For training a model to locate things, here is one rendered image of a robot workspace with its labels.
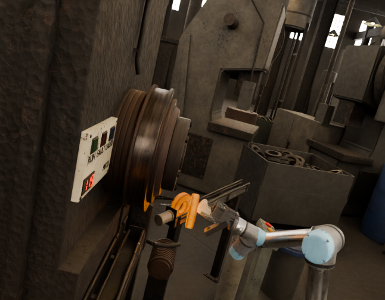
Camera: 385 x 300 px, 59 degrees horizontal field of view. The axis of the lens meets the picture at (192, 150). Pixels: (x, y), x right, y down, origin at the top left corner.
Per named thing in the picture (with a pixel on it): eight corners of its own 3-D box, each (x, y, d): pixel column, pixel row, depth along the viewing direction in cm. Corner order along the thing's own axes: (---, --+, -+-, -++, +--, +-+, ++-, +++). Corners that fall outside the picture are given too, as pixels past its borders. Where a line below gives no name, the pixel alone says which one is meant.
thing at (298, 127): (283, 171, 615) (301, 112, 589) (322, 197, 515) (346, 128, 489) (257, 168, 597) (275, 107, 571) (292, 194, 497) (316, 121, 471)
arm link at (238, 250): (248, 256, 166) (260, 242, 161) (235, 263, 158) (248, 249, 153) (238, 244, 170) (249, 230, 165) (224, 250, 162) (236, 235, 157)
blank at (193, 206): (191, 203, 144) (198, 204, 144) (193, 187, 159) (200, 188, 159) (183, 234, 149) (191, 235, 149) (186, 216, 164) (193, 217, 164)
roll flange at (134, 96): (86, 223, 111) (111, 80, 100) (121, 178, 157) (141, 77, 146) (116, 230, 111) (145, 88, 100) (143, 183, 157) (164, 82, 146)
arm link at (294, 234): (348, 218, 145) (251, 227, 177) (339, 224, 137) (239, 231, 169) (354, 246, 144) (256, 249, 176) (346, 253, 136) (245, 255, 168)
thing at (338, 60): (303, 141, 1046) (332, 50, 981) (321, 147, 1019) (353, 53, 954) (295, 143, 971) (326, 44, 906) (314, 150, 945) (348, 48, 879)
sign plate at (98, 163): (70, 201, 84) (81, 131, 80) (101, 170, 109) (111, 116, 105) (79, 203, 84) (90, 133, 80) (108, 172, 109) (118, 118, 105)
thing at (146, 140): (116, 230, 111) (145, 88, 100) (143, 183, 157) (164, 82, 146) (136, 234, 111) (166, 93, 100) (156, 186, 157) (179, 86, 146)
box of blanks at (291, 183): (246, 230, 342) (268, 158, 324) (222, 196, 420) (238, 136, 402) (332, 240, 369) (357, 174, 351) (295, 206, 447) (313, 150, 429)
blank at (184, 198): (172, 224, 187) (177, 226, 185) (165, 206, 177) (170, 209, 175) (189, 204, 195) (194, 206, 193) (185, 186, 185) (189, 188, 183)
